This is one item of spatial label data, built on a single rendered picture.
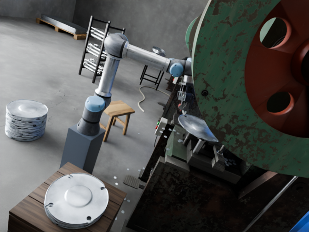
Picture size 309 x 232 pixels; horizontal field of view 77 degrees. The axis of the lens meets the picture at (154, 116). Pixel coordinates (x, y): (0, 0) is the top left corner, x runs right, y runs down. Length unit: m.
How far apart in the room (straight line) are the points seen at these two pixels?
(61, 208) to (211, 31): 0.93
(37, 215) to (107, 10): 7.70
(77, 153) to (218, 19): 1.16
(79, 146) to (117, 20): 7.05
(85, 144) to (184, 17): 6.83
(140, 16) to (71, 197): 7.29
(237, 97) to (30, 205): 0.98
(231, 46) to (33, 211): 1.02
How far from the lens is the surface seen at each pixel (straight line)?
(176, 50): 7.75
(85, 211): 1.05
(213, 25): 0.66
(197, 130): 1.19
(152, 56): 1.12
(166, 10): 7.79
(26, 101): 2.04
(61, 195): 1.09
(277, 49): 0.79
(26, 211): 1.09
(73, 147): 1.44
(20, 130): 1.91
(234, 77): 0.69
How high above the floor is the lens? 1.24
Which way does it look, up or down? 24 degrees down
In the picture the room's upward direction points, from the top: 24 degrees clockwise
